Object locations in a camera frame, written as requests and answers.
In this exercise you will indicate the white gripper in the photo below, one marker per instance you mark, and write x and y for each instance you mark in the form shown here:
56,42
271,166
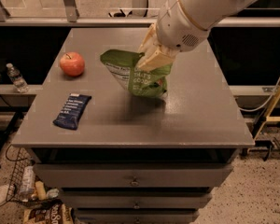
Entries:
177,27

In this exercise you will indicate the green rice chip bag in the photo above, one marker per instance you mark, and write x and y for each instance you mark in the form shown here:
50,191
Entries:
122,66

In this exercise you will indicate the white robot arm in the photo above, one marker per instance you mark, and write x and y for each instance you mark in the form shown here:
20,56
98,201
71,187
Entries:
208,13

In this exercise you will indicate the blue rxbar blueberry bar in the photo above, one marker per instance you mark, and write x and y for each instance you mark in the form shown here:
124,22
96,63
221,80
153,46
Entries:
72,110

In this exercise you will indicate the brown snack bag on floor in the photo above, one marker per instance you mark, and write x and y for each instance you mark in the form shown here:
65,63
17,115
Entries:
56,214

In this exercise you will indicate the white plastic bag on floor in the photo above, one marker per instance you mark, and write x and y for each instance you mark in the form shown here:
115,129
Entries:
5,190

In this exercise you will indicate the red apple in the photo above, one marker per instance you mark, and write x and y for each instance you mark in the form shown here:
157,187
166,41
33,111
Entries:
72,64

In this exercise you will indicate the grey drawer cabinet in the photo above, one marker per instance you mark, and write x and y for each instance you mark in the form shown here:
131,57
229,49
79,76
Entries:
196,121

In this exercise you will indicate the clear plastic water bottle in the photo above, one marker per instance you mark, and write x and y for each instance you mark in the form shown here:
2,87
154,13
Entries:
17,79

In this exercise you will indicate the middle drawer front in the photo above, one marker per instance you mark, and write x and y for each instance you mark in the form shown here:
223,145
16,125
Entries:
136,199

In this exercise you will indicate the drawer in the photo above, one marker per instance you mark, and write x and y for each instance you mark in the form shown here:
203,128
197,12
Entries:
141,216
136,199
155,175

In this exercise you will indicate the top drawer front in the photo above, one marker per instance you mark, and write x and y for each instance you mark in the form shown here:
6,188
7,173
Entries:
155,175

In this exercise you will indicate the bottom drawer front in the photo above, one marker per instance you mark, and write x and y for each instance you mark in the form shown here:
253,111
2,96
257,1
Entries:
141,216

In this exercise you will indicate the plastic bottle in basket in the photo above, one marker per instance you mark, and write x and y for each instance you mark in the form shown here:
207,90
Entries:
27,186

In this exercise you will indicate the yellow stand frame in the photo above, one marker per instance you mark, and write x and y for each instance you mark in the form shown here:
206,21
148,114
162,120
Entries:
264,118

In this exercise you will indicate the metal railing frame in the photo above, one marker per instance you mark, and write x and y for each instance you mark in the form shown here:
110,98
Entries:
79,12

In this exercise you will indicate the black wire basket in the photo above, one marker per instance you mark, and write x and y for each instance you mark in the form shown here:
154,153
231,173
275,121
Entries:
42,195

